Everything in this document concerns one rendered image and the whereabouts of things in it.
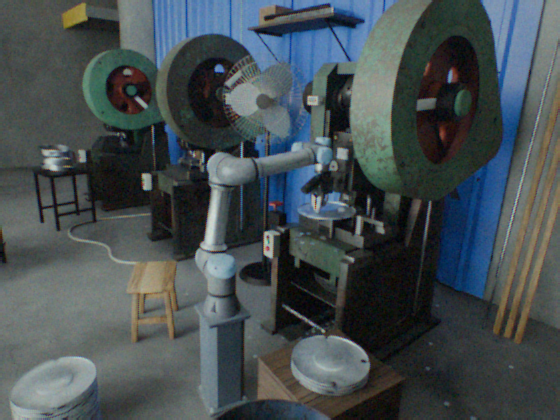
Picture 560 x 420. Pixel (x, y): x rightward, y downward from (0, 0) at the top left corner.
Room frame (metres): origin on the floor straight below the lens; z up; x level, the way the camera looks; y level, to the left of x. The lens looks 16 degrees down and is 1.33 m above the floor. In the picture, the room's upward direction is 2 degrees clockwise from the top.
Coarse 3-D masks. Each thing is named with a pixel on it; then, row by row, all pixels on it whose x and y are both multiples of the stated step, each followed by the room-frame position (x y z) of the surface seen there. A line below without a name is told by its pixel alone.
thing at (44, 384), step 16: (32, 368) 1.30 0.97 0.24; (48, 368) 1.31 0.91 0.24; (64, 368) 1.31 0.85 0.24; (80, 368) 1.32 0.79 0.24; (16, 384) 1.22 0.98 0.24; (32, 384) 1.22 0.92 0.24; (48, 384) 1.21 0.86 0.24; (64, 384) 1.22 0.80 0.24; (80, 384) 1.23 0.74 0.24; (16, 400) 1.14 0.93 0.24; (32, 400) 1.14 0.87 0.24; (48, 400) 1.14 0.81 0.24; (64, 400) 1.15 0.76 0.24
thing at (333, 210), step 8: (304, 208) 1.90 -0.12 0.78; (312, 208) 1.90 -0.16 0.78; (328, 208) 1.88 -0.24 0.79; (336, 208) 1.89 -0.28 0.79; (344, 208) 1.91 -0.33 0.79; (352, 208) 1.91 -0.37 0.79; (312, 216) 1.76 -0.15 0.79; (320, 216) 1.77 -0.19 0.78; (328, 216) 1.77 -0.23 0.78; (336, 216) 1.78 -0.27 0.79; (344, 216) 1.78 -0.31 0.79
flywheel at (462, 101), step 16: (448, 48) 1.72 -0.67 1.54; (464, 48) 1.80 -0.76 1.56; (432, 64) 1.65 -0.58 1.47; (448, 64) 1.74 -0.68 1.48; (464, 64) 1.83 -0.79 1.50; (432, 80) 1.66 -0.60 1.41; (464, 80) 1.85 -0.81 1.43; (432, 96) 1.61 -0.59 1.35; (448, 96) 1.56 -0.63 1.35; (464, 96) 1.57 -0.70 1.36; (416, 112) 1.60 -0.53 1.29; (432, 112) 1.62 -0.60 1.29; (448, 112) 1.56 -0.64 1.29; (464, 112) 1.58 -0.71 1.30; (432, 128) 1.70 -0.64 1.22; (448, 128) 1.79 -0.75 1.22; (464, 128) 1.85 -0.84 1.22; (432, 144) 1.71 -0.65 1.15; (448, 144) 1.81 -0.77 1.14; (432, 160) 1.73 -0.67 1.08; (448, 160) 1.76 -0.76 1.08
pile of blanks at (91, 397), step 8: (56, 360) 1.36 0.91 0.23; (96, 376) 1.29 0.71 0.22; (96, 384) 1.27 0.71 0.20; (88, 392) 1.21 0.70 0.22; (96, 392) 1.26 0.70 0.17; (80, 400) 1.17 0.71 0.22; (88, 400) 1.20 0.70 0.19; (96, 400) 1.25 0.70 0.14; (16, 408) 1.10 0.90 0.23; (56, 408) 1.11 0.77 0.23; (64, 408) 1.13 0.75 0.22; (72, 408) 1.15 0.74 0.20; (80, 408) 1.17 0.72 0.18; (88, 408) 1.20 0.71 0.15; (96, 408) 1.25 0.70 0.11; (16, 416) 1.11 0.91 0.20; (24, 416) 1.09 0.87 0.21; (32, 416) 1.09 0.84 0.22; (40, 416) 1.09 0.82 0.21; (48, 416) 1.10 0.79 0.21; (56, 416) 1.11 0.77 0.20; (64, 416) 1.12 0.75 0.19; (72, 416) 1.14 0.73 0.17; (80, 416) 1.17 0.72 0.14; (88, 416) 1.20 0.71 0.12; (96, 416) 1.24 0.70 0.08
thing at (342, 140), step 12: (336, 132) 1.97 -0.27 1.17; (348, 132) 1.94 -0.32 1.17; (336, 144) 1.96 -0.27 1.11; (348, 144) 1.91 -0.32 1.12; (336, 156) 1.96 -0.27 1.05; (348, 156) 1.90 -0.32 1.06; (336, 168) 1.94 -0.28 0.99; (348, 168) 1.90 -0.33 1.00; (336, 180) 1.91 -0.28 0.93; (348, 180) 1.89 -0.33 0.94; (360, 180) 1.91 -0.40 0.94
